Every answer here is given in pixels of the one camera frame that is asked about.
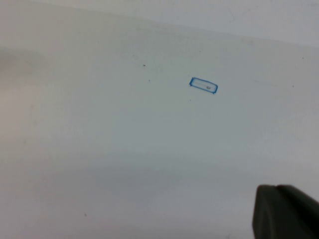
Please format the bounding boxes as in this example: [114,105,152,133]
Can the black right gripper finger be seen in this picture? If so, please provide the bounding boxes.
[252,184,319,239]

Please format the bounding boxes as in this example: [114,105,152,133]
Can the blue outlined rectangle table mark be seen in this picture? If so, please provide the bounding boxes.
[188,77,219,95]

